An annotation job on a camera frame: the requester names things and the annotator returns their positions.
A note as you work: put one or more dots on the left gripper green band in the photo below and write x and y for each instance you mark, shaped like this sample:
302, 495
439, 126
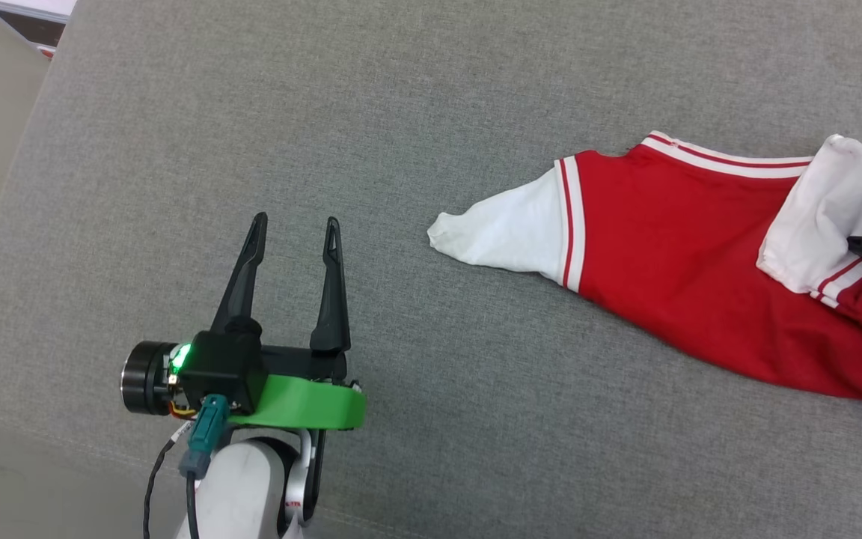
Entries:
304, 404

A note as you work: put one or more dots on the red and white basketball jersey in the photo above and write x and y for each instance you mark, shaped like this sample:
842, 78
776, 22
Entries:
663, 247

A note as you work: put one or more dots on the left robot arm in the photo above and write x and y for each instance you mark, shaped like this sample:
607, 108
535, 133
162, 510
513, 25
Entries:
240, 486

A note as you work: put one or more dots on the grey fabric sofa cushion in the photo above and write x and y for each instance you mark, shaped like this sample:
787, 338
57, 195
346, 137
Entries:
476, 419

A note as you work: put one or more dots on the white equipment box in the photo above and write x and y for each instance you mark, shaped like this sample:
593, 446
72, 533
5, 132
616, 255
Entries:
34, 7

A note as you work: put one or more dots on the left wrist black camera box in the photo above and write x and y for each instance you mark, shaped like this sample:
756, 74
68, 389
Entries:
221, 367

